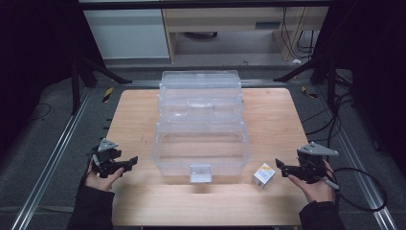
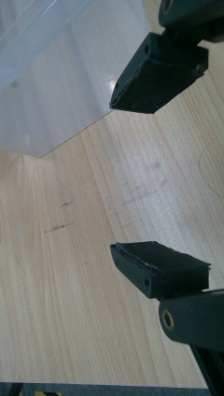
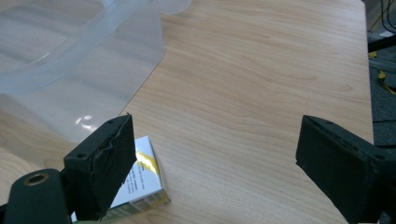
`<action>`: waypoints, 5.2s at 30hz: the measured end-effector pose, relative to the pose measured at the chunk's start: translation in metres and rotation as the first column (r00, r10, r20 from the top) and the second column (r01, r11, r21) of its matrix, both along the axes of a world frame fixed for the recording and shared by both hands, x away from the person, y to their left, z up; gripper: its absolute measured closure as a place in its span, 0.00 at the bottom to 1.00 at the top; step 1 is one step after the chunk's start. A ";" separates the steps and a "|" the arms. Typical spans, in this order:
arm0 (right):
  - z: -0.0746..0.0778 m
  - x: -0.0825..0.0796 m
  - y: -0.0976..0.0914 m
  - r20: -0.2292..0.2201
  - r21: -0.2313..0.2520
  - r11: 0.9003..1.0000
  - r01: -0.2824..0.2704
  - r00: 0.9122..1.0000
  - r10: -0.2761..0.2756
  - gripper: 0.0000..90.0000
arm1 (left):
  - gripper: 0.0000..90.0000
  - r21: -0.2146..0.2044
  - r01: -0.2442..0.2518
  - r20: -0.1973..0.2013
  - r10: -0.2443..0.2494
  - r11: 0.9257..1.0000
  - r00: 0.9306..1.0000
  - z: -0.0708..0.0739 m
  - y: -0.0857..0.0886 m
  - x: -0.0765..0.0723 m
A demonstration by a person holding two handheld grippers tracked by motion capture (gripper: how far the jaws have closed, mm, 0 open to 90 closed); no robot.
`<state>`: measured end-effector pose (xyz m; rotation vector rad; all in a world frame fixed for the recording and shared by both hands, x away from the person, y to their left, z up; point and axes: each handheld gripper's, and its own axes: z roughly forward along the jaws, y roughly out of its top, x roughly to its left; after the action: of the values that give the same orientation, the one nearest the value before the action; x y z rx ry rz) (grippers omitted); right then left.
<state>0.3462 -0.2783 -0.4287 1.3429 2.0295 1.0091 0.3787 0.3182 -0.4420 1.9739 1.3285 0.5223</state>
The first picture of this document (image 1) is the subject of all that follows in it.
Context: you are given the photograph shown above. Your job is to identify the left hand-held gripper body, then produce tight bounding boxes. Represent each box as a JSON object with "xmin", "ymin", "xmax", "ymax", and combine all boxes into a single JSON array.
[{"xmin": 90, "ymin": 137, "xmax": 123, "ymax": 179}]

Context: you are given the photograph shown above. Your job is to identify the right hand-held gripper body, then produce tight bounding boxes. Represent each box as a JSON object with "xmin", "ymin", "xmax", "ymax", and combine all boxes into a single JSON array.
[{"xmin": 296, "ymin": 142, "xmax": 339, "ymax": 185}]

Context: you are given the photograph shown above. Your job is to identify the small white yellow-labelled box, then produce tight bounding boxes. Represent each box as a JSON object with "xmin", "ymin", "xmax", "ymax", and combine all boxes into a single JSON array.
[{"xmin": 252, "ymin": 162, "xmax": 277, "ymax": 190}]

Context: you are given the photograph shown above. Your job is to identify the clear plastic storage box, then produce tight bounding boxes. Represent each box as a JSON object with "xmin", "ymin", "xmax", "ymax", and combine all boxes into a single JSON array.
[{"xmin": 151, "ymin": 70, "xmax": 252, "ymax": 185}]

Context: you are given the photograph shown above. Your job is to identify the person's right hand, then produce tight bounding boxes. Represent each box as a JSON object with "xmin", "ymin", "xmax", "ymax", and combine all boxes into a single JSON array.
[{"xmin": 286, "ymin": 158, "xmax": 336, "ymax": 204}]

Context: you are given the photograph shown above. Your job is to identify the person's left hand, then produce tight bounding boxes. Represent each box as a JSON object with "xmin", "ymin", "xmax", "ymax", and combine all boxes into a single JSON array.
[{"xmin": 84, "ymin": 161, "xmax": 124, "ymax": 192}]

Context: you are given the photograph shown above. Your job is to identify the yellow black tape piece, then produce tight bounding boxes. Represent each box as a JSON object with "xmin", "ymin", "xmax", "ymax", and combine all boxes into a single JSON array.
[
  {"xmin": 101, "ymin": 86, "xmax": 114, "ymax": 104},
  {"xmin": 301, "ymin": 85, "xmax": 319, "ymax": 100}
]

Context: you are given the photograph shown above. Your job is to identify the black metal stand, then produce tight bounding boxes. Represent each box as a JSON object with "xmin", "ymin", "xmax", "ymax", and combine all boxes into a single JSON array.
[
  {"xmin": 273, "ymin": 54, "xmax": 340, "ymax": 113},
  {"xmin": 70, "ymin": 54, "xmax": 133, "ymax": 116}
]

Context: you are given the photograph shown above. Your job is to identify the white cabinet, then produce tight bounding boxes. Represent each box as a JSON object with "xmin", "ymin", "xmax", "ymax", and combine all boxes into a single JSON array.
[{"xmin": 83, "ymin": 9, "xmax": 170, "ymax": 60}]

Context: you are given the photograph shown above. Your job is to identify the left hand-held gripper cable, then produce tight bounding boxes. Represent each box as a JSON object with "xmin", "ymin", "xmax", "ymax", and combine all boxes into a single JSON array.
[{"xmin": 83, "ymin": 152, "xmax": 94, "ymax": 180}]

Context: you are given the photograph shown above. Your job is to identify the hand-held gripper cable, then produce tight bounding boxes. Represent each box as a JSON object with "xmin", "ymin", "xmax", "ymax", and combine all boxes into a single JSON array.
[
  {"xmin": 323, "ymin": 177, "xmax": 342, "ymax": 212},
  {"xmin": 83, "ymin": 152, "xmax": 94, "ymax": 180}
]

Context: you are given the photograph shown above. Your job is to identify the right hand-held gripper cable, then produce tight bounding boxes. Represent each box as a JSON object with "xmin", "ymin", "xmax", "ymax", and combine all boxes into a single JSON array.
[{"xmin": 323, "ymin": 177, "xmax": 342, "ymax": 212}]

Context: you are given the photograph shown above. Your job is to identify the metal floor rail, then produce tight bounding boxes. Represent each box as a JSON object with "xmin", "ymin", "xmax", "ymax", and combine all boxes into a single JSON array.
[
  {"xmin": 11, "ymin": 87, "xmax": 94, "ymax": 230},
  {"xmin": 314, "ymin": 87, "xmax": 398, "ymax": 230},
  {"xmin": 127, "ymin": 79, "xmax": 282, "ymax": 89}
]

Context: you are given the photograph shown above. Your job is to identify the black floor cable bundle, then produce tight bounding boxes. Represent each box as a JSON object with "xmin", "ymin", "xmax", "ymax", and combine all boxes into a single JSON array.
[{"xmin": 301, "ymin": 92, "xmax": 356, "ymax": 151}]

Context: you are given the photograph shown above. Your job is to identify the thin black floor cable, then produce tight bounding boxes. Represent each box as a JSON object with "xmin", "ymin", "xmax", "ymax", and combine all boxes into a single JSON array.
[{"xmin": 28, "ymin": 103, "xmax": 52, "ymax": 122}]

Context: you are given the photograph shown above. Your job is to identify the looped black floor cable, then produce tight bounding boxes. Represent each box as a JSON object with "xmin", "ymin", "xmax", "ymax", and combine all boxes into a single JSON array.
[{"xmin": 331, "ymin": 167, "xmax": 388, "ymax": 213}]

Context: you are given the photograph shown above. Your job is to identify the black hanging desk cables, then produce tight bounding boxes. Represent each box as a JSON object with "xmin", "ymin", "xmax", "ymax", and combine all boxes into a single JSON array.
[{"xmin": 281, "ymin": 6, "xmax": 320, "ymax": 60}]

